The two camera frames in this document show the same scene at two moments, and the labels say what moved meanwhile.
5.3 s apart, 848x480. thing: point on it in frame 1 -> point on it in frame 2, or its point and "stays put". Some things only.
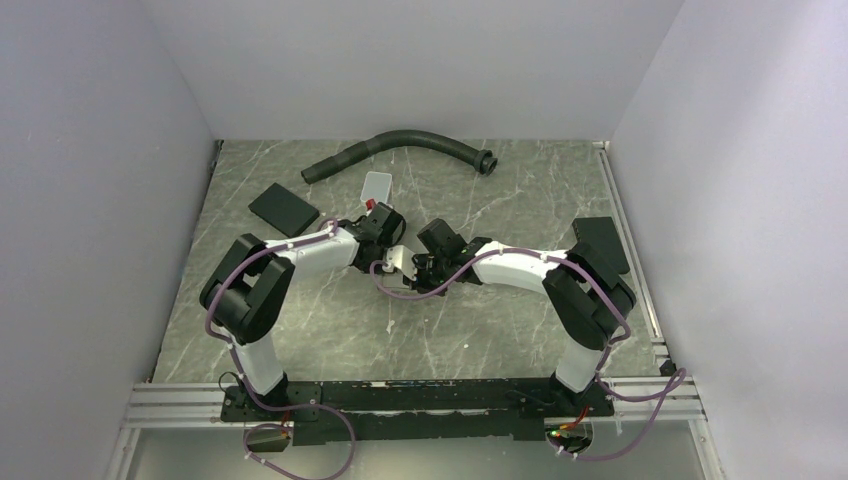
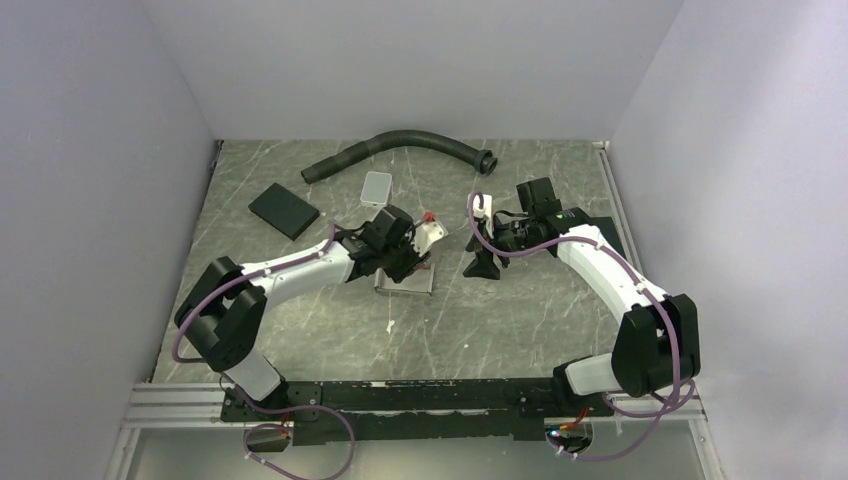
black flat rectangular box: [284, 210] stays put
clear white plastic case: [376, 186] stays put
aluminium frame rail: [177, 405] stays put
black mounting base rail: [365, 411] stays put
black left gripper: [366, 267] -> [415, 260]
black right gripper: [419, 284] -> [483, 265]
